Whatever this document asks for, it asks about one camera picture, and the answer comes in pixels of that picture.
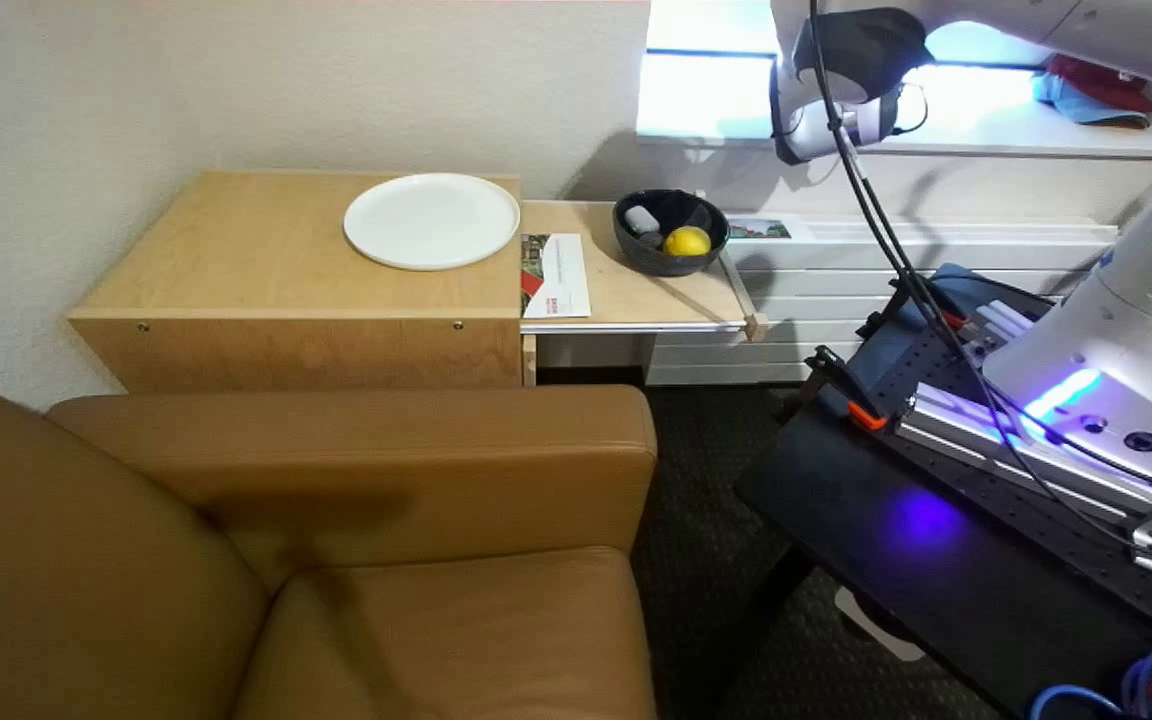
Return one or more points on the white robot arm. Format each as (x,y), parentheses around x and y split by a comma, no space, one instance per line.
(1095,350)

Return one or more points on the yellow lemon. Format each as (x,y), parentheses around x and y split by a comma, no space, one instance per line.
(690,242)

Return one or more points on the brown leather armchair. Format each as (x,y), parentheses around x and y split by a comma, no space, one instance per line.
(433,555)

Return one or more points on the wooden side table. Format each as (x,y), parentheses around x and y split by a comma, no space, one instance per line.
(245,280)

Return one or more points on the white round plate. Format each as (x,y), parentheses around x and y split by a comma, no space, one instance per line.
(428,222)

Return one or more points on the black bowl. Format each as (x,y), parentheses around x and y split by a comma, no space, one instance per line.
(647,218)

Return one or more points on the printed paper leaflet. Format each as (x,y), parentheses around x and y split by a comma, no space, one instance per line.
(553,279)

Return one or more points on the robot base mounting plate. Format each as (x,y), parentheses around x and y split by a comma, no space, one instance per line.
(1037,451)

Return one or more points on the black robot cart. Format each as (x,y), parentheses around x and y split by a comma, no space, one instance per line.
(980,576)

